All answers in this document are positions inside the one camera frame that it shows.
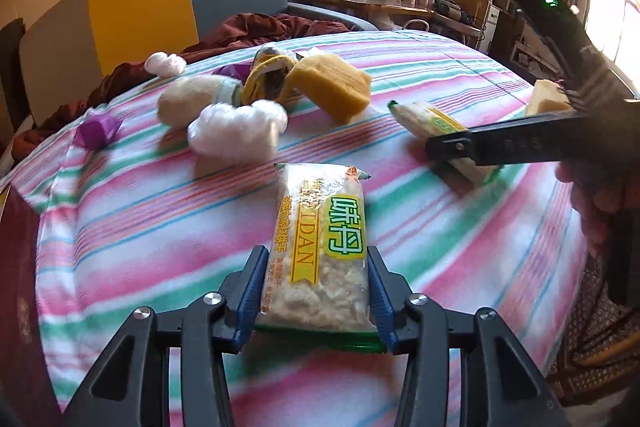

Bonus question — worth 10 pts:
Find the side window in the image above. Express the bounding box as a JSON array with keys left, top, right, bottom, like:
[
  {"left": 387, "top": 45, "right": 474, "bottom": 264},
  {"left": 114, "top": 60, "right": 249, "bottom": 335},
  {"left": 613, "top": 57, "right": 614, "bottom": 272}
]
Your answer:
[{"left": 590, "top": 0, "right": 640, "bottom": 75}]

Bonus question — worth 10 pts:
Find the purple snack packet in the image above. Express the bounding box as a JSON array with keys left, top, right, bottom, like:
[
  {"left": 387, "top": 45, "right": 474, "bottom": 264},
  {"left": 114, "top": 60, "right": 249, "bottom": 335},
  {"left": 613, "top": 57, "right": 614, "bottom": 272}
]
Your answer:
[
  {"left": 75, "top": 115, "right": 123, "bottom": 151},
  {"left": 212, "top": 64, "right": 251, "bottom": 80}
]

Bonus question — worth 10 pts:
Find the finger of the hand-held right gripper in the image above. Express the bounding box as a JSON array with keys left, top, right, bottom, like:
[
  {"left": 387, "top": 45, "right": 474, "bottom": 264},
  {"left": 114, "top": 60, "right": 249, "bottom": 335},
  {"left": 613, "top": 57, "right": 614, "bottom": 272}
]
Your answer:
[{"left": 425, "top": 112, "right": 578, "bottom": 168}]

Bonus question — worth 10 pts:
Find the beige plush toy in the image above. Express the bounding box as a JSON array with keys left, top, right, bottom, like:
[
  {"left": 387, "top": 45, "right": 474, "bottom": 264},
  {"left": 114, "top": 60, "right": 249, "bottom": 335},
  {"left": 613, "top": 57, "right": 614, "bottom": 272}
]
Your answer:
[{"left": 157, "top": 74, "right": 244, "bottom": 128}]

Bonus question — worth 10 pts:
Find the yellow and blue armchair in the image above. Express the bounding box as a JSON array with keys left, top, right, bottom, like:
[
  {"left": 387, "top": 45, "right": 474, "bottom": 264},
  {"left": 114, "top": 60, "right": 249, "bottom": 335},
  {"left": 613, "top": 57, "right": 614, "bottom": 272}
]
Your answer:
[{"left": 20, "top": 0, "right": 381, "bottom": 78}]

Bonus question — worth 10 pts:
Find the clear snack packet yellow label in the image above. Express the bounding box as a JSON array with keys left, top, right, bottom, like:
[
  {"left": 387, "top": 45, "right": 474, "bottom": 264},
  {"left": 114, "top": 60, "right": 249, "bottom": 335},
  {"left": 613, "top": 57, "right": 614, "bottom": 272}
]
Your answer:
[
  {"left": 255, "top": 163, "right": 388, "bottom": 353},
  {"left": 387, "top": 101, "right": 501, "bottom": 186}
]

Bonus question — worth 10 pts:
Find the maroon cloth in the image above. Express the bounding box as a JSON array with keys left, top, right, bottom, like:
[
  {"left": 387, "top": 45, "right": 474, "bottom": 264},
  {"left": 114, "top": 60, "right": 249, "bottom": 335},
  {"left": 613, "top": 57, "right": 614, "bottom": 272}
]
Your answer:
[{"left": 15, "top": 13, "right": 351, "bottom": 148}]

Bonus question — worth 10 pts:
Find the person's right hand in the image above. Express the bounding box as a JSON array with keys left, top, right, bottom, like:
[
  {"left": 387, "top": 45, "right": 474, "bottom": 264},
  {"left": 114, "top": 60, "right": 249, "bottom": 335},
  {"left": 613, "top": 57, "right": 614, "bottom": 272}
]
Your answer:
[{"left": 555, "top": 160, "right": 610, "bottom": 259}]

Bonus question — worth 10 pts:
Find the wooden desk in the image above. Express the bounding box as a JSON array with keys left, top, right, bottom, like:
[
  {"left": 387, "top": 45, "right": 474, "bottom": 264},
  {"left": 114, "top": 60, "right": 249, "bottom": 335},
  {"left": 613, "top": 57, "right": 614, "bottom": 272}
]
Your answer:
[{"left": 292, "top": 0, "right": 436, "bottom": 24}]

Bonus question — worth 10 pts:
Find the striped blanket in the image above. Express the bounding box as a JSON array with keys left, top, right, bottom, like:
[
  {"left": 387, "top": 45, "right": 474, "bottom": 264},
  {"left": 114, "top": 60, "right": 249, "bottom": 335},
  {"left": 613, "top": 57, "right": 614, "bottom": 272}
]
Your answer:
[{"left": 0, "top": 29, "right": 588, "bottom": 427}]

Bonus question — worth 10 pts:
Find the yellow sponge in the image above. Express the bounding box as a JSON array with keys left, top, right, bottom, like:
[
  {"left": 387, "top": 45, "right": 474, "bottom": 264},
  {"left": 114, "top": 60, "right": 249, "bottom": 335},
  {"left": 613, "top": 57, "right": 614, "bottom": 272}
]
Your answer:
[{"left": 287, "top": 54, "right": 373, "bottom": 125}]

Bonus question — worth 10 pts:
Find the brown patterned cloth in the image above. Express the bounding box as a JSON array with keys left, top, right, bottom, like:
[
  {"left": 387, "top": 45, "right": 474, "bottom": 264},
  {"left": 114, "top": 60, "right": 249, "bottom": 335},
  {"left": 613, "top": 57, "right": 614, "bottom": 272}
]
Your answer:
[{"left": 545, "top": 257, "right": 640, "bottom": 408}]

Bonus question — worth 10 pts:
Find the large white cotton ball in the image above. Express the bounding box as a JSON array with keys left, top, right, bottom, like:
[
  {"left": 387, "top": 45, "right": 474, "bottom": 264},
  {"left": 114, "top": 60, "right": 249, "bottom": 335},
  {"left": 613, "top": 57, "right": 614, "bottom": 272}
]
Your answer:
[{"left": 187, "top": 99, "right": 289, "bottom": 158}]

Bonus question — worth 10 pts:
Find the yellow plush toy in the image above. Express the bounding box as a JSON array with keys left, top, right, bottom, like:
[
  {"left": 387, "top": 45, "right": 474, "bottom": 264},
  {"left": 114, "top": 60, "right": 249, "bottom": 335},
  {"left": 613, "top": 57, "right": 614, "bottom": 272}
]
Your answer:
[{"left": 242, "top": 43, "right": 301, "bottom": 105}]

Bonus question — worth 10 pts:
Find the pale yellow foam block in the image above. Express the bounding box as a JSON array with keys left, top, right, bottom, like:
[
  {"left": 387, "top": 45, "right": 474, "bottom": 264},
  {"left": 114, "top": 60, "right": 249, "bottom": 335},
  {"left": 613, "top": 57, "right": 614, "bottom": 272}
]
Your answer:
[{"left": 525, "top": 79, "right": 573, "bottom": 116}]

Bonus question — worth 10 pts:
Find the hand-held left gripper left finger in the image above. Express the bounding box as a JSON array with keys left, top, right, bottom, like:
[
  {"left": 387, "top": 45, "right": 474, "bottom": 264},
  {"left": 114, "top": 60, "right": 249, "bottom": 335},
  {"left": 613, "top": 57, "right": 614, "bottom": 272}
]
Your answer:
[{"left": 62, "top": 246, "right": 271, "bottom": 427}]

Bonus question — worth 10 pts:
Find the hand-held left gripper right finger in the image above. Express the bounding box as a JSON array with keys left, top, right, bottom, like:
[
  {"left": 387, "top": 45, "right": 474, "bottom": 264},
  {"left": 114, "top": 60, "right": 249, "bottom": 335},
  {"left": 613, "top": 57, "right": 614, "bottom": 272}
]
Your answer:
[{"left": 366, "top": 246, "right": 571, "bottom": 427}]

